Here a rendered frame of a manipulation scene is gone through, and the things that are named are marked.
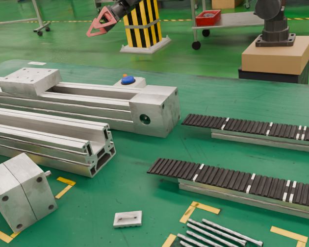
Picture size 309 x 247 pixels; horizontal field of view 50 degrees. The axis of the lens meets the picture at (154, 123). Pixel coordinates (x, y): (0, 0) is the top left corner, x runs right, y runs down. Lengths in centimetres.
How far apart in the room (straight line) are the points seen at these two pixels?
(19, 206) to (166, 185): 28
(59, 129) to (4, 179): 23
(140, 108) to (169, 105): 7
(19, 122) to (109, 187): 36
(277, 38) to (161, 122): 55
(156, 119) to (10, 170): 34
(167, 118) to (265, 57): 44
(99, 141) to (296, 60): 65
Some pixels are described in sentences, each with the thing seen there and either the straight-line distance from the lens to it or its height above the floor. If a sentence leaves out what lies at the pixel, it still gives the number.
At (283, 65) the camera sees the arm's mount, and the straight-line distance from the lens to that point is 112.
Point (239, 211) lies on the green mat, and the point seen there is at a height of 78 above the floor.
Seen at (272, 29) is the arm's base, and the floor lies 90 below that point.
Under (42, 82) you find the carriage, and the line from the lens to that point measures 104.
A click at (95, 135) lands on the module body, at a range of 77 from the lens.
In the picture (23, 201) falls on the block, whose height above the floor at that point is 84.
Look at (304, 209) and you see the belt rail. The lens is 60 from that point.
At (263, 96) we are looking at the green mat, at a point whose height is 78.
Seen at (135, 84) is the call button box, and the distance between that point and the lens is 101.
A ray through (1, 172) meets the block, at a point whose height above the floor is 87.
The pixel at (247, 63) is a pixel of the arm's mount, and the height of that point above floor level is 81.
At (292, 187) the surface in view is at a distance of 62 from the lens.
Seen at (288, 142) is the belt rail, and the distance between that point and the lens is 77.
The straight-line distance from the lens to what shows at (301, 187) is 62.
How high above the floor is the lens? 122
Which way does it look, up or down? 30 degrees down
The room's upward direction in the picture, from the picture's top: 10 degrees counter-clockwise
